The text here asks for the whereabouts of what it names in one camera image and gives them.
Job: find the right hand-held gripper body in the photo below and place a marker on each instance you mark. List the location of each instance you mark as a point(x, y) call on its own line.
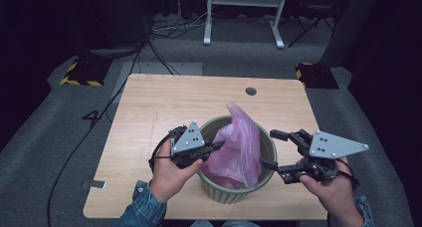
point(331, 145)

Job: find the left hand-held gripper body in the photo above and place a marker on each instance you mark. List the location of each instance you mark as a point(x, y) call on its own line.
point(187, 140)

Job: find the pink plastic bag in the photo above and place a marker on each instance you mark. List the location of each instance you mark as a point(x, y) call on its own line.
point(239, 150)

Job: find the green plastic bin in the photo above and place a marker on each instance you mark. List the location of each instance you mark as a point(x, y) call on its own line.
point(225, 195)

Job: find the person's left hand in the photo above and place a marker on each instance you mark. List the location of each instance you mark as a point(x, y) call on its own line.
point(169, 180)

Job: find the person's right hand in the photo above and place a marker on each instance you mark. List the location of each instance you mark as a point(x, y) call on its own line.
point(335, 197)

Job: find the yellow black striped base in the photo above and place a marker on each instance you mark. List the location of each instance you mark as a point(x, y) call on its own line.
point(84, 72)
point(316, 76)

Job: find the person's blue jeans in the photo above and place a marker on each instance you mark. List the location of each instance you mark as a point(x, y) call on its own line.
point(229, 224)

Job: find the grey metal table tab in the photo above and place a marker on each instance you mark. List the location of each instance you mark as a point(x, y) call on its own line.
point(94, 184)

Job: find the black tripod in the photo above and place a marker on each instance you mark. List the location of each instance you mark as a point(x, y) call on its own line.
point(310, 24)

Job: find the grey curtain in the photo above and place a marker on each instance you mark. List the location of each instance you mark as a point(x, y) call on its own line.
point(348, 28)

